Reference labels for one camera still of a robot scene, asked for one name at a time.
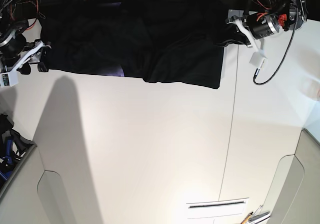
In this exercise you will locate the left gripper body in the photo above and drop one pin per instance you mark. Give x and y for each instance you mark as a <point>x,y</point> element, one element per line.
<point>259,24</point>

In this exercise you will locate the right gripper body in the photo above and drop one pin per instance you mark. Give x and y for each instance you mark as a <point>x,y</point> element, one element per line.
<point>14,45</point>

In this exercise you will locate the black T-shirt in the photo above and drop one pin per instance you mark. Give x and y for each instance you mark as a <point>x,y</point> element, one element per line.
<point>155,41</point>

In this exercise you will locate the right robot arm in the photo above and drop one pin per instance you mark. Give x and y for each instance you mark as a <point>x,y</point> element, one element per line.
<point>18,17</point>

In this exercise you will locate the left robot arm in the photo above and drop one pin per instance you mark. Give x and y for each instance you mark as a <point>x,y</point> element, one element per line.
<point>297,13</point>

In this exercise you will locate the blue and black equipment pile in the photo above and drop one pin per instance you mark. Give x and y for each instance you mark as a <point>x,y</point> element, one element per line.
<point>12,148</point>

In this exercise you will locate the black ruler strip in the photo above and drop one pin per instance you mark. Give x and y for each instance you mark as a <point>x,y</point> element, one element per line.
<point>217,205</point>

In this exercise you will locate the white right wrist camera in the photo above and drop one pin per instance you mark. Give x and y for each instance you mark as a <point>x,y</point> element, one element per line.
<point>8,79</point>

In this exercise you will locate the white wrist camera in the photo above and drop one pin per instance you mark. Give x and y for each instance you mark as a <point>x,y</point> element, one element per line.
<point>8,79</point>
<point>258,59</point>

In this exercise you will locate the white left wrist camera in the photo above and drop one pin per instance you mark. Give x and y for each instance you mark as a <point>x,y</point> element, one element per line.
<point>258,59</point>

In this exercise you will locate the yellow handled tool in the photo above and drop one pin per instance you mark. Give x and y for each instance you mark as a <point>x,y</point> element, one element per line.
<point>247,218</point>

